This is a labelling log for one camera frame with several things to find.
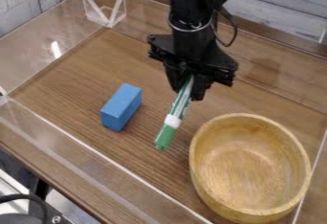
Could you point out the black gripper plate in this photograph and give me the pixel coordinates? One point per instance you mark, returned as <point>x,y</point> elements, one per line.
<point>212,66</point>

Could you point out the green expo marker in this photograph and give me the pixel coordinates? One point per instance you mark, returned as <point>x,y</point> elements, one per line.
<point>174,116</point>

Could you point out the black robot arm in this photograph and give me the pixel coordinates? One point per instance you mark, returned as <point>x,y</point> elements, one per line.
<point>192,20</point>

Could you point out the brown wooden bowl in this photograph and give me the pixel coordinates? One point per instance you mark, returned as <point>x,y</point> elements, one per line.
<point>250,168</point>

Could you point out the blue foam block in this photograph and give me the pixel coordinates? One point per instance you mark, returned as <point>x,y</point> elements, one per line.
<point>120,107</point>

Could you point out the clear acrylic triangular bracket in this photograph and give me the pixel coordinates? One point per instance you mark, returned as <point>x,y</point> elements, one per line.
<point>103,15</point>

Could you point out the clear acrylic wall panel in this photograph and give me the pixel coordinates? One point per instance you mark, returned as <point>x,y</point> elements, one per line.
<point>100,185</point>

